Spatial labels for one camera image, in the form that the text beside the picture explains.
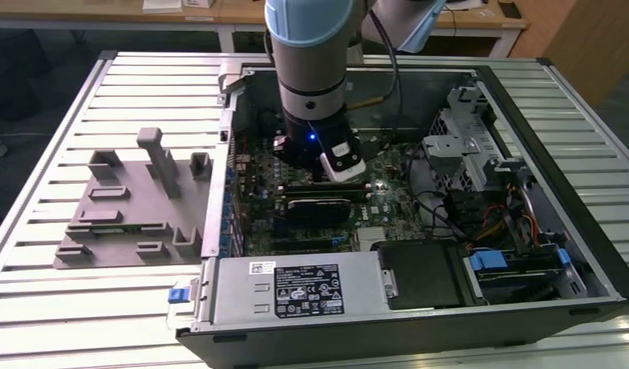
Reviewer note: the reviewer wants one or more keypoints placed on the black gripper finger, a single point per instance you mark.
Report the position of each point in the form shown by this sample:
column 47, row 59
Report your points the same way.
column 282, row 146

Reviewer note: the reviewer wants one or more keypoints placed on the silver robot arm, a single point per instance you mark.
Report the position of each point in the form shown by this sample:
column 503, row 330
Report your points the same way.
column 309, row 69

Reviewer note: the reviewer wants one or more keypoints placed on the black RAM slot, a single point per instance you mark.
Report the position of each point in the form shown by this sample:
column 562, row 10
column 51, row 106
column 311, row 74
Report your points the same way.
column 325, row 190
column 303, row 186
column 325, row 194
column 359, row 198

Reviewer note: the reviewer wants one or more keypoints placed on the blue port connector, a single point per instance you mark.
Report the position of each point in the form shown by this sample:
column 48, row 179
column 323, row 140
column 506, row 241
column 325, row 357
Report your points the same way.
column 231, row 173
column 227, row 244
column 227, row 201

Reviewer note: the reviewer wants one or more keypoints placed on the black graphics card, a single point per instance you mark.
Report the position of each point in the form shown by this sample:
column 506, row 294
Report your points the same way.
column 319, row 211

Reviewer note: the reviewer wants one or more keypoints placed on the green motherboard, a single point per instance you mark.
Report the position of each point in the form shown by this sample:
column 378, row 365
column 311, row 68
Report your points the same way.
column 395, row 215

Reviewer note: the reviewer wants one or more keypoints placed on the silver chipset heatsink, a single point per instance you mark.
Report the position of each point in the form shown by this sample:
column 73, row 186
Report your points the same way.
column 371, row 235

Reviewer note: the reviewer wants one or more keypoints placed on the metal drive cage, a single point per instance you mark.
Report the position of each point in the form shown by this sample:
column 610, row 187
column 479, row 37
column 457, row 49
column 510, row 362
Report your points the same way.
column 447, row 148

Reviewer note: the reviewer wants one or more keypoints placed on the grey parts rack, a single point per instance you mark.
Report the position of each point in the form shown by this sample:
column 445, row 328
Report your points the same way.
column 139, row 207

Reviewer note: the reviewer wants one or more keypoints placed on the green RAM stick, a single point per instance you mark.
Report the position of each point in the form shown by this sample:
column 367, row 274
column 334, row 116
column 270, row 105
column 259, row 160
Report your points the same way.
column 114, row 230

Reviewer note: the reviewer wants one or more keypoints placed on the black plastic shroud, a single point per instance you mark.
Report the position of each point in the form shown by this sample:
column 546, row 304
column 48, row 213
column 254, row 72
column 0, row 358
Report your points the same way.
column 426, row 273

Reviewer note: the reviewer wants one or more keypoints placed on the small white box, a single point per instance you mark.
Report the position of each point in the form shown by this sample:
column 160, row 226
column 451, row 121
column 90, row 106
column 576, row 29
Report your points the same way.
column 200, row 3

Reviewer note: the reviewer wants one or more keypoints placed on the silver power supply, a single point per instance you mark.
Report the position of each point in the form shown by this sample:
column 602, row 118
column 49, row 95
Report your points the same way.
column 242, row 303

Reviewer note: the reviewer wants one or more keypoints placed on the large white box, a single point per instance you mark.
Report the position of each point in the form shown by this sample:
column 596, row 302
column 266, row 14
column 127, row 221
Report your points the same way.
column 162, row 4

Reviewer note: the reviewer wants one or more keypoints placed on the blue case latch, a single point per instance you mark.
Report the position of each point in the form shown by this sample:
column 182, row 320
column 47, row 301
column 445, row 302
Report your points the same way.
column 176, row 295

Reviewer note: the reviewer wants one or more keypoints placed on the hard disk in blue carrier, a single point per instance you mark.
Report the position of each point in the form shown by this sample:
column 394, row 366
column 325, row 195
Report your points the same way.
column 485, row 261

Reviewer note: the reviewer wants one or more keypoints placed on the wooden desk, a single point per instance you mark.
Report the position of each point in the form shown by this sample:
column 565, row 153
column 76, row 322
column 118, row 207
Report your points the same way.
column 487, row 23

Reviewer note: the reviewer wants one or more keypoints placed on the black PC case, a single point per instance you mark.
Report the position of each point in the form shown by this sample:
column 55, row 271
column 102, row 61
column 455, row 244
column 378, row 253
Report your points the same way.
column 345, row 346

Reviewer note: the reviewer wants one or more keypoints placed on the black phone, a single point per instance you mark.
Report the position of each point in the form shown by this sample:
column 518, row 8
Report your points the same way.
column 510, row 9

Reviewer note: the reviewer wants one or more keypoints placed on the wooden cabinet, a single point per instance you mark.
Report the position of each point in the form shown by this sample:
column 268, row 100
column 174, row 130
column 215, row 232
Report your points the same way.
column 590, row 38

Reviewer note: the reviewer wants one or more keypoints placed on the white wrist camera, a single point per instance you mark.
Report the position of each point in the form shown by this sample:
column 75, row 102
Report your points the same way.
column 347, row 169

